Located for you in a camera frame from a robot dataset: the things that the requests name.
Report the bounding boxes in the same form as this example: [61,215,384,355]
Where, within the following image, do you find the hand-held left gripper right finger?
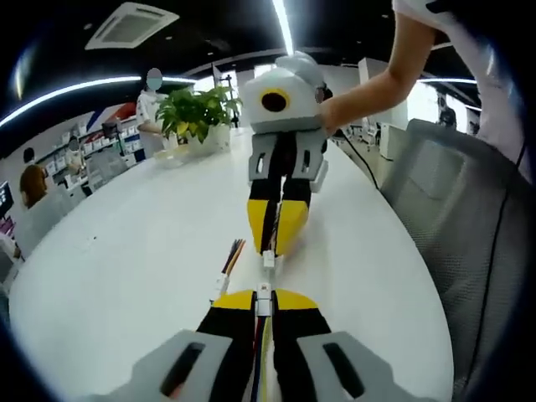
[271,287,422,402]

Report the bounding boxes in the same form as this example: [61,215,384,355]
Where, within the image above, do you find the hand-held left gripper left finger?
[87,288,259,402]

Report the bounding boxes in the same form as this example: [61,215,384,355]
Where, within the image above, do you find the JST connector with dark wires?
[260,200,284,274]

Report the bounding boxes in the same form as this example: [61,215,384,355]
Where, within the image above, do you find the JST socket with coloured wires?
[249,282,277,402]
[208,237,248,307]

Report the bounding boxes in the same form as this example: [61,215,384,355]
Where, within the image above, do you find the person's right hand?
[318,95,356,137]

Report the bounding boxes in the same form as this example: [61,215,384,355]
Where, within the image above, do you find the ceiling light strip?
[0,75,142,127]
[271,0,295,55]

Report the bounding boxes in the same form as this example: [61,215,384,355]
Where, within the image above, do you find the potted green plant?
[155,85,244,158]

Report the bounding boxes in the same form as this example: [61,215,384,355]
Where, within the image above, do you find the white cabinet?
[379,124,410,162]

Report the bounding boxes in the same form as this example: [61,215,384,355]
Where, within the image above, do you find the grey mesh office chair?
[379,118,533,402]

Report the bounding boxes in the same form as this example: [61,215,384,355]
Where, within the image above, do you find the shelf of white bins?
[39,116,142,177]

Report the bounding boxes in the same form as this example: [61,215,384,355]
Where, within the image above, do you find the ceiling air conditioner unit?
[85,2,181,51]

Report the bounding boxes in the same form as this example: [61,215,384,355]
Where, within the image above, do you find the person's torso in white shirt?
[393,0,536,185]

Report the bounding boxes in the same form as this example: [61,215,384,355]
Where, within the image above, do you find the desktop monitor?
[0,180,14,219]

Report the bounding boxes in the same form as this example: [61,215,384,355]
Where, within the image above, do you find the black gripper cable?
[472,137,528,380]
[332,129,382,192]

